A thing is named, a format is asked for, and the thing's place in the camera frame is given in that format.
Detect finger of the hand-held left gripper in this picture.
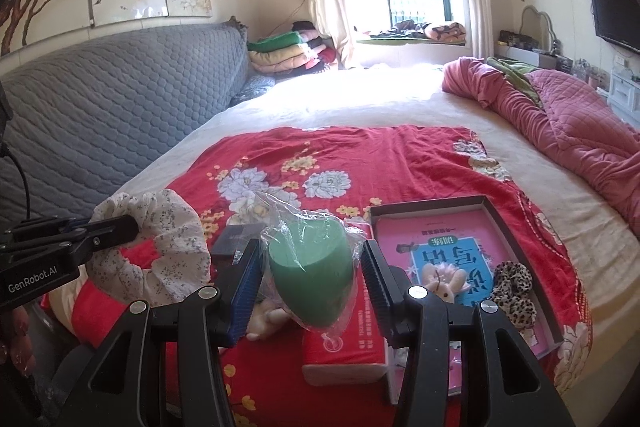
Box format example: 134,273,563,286
12,217,91,240
60,214,140,265

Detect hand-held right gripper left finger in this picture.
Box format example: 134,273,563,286
52,239,263,427

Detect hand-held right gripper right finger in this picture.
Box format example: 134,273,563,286
361,239,573,427

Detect cream bear purple dress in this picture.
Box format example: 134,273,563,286
245,299,293,340

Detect white floral scrunchie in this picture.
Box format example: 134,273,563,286
87,189,213,308

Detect pink white plush bunny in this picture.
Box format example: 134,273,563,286
422,264,468,303

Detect green cup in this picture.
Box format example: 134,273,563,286
260,192,368,338

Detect shallow grey box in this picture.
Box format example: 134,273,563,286
369,196,566,395

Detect leopard print scrunchie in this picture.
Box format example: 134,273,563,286
492,292,538,333
492,261,533,295

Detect person's left hand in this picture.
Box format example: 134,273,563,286
0,307,38,378

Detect dark gift box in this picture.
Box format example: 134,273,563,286
212,223,266,268

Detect red tissue pack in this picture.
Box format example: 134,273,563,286
301,219,388,388

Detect pink book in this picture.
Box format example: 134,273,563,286
375,209,556,358

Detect grey quilted headboard cover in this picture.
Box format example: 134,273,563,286
0,23,251,228

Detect red floral blanket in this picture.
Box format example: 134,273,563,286
70,125,591,427

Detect dark patterned pillow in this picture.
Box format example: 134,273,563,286
230,74,277,108

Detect stack of folded blankets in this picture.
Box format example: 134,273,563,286
247,21,341,78

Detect pink quilt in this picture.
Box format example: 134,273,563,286
442,58,640,238

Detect green cloth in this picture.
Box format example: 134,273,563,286
487,57,546,108

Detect clothes on window sill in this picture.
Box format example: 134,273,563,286
372,21,467,42

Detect dressing table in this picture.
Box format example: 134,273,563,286
495,32,573,72

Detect cluster of cosmetic bottles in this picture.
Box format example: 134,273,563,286
570,57,608,90

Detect vanity mirror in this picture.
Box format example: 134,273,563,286
520,5,557,52

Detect white drawer cabinet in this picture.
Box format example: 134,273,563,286
607,69,640,120

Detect black television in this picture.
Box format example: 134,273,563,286
589,0,640,58

